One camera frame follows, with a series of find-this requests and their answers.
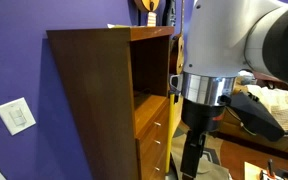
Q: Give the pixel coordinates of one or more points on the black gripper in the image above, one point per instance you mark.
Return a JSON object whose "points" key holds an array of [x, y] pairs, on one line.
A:
{"points": [[202, 116]]}

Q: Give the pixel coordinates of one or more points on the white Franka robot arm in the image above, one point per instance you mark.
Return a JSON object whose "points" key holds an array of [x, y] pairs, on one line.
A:
{"points": [[217, 33]]}

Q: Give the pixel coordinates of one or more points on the brown wooden cabinet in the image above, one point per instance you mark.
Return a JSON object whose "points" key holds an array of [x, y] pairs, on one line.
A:
{"points": [[94, 100]]}

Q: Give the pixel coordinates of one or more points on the orange and white device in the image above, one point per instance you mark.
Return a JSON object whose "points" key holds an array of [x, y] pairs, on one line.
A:
{"points": [[267, 175]]}

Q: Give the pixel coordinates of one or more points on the black upright tool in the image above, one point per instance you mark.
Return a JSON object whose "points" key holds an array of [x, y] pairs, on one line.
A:
{"points": [[270, 166]]}

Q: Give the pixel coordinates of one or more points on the brown acoustic guitar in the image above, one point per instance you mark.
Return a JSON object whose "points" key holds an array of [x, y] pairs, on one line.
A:
{"points": [[177, 55]]}

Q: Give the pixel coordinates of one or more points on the cream knitted blanket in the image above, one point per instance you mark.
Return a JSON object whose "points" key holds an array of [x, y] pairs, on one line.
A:
{"points": [[284, 106]]}

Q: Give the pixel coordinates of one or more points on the small striped card box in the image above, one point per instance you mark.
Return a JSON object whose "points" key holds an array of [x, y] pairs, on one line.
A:
{"points": [[151, 19]]}

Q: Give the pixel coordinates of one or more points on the black hanging instrument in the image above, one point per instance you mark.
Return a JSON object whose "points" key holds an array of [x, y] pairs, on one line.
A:
{"points": [[170, 11]]}

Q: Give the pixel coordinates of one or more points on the white paper sheet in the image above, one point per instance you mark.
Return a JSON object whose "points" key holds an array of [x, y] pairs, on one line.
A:
{"points": [[117, 25]]}

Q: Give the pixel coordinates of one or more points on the yellow stanchion post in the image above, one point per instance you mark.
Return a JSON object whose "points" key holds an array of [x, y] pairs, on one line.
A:
{"points": [[170, 133]]}

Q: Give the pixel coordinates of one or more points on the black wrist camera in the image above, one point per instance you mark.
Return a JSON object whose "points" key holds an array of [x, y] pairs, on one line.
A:
{"points": [[255, 116]]}

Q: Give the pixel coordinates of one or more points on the white light switch plate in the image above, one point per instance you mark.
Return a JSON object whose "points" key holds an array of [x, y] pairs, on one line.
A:
{"points": [[15, 116]]}

